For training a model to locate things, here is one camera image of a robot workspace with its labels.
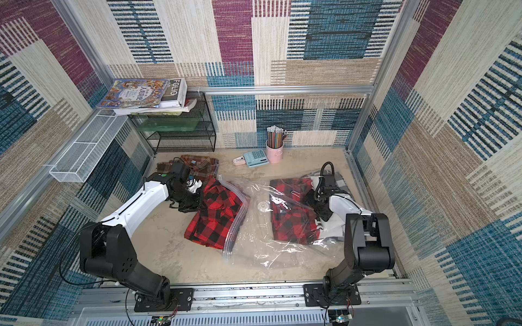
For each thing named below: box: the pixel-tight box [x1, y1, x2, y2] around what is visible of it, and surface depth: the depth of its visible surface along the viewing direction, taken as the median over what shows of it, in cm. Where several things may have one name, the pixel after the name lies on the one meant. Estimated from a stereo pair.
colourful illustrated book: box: [96, 78, 171, 108], surface depth 83 cm
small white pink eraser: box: [232, 156, 247, 166], surface depth 116 cm
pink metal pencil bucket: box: [265, 139, 285, 164], surface depth 111 cm
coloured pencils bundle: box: [266, 124, 288, 149], surface depth 110 cm
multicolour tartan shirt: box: [156, 154, 220, 179], surface depth 114 cm
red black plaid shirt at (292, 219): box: [269, 177, 321, 246], surface depth 91 cm
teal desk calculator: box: [243, 149, 270, 168], surface depth 117 cm
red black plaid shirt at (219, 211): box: [184, 177, 245, 249], surface depth 87 cm
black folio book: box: [113, 77, 198, 117], surface depth 83 cm
